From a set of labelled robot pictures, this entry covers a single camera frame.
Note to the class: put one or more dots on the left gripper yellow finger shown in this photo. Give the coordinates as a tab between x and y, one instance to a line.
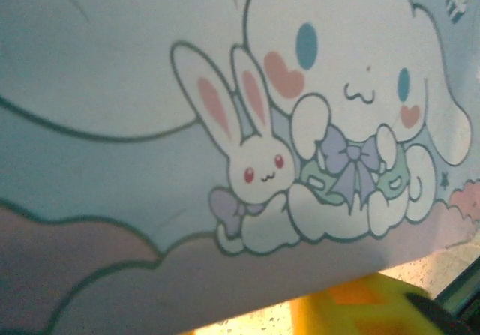
356	308

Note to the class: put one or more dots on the cartoon print tin box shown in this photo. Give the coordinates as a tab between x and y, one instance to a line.
150	125

